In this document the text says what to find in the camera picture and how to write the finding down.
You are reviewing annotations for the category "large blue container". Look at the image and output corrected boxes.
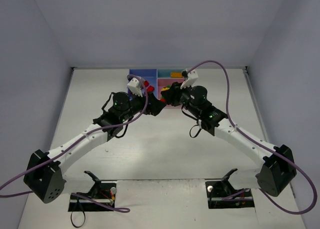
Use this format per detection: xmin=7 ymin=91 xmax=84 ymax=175
xmin=142 ymin=76 xmax=158 ymax=96

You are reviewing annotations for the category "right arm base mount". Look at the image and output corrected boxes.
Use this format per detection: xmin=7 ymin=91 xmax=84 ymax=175
xmin=205 ymin=179 xmax=255 ymax=210

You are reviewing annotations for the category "red long lego brick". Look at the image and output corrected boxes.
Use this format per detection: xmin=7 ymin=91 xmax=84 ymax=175
xmin=147 ymin=85 xmax=155 ymax=93

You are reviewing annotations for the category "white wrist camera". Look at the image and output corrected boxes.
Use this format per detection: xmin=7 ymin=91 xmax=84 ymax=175
xmin=180 ymin=69 xmax=199 ymax=89
xmin=127 ymin=76 xmax=144 ymax=97

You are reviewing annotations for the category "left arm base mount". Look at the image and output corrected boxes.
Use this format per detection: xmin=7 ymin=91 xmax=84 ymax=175
xmin=67 ymin=181 xmax=117 ymax=212

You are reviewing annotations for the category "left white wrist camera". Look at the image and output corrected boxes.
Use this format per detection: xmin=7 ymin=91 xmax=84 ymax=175
xmin=127 ymin=76 xmax=144 ymax=97

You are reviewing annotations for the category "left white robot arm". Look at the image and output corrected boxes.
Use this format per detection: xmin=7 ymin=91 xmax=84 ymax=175
xmin=23 ymin=92 xmax=166 ymax=204

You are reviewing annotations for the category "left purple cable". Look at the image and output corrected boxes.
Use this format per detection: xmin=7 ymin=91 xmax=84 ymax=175
xmin=0 ymin=73 xmax=148 ymax=213

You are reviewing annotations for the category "pink container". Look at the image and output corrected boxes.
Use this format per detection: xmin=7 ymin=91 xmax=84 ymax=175
xmin=157 ymin=78 xmax=184 ymax=108

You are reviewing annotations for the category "teal container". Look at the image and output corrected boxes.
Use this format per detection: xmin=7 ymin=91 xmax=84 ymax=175
xmin=157 ymin=69 xmax=182 ymax=79

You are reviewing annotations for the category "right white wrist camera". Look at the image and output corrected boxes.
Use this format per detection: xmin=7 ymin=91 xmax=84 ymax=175
xmin=180 ymin=69 xmax=199 ymax=89

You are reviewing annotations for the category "yellow lego brick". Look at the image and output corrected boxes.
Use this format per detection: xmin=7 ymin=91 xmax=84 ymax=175
xmin=170 ymin=72 xmax=184 ymax=78

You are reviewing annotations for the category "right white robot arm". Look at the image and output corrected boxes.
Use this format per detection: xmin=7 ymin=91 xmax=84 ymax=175
xmin=161 ymin=82 xmax=297 ymax=197

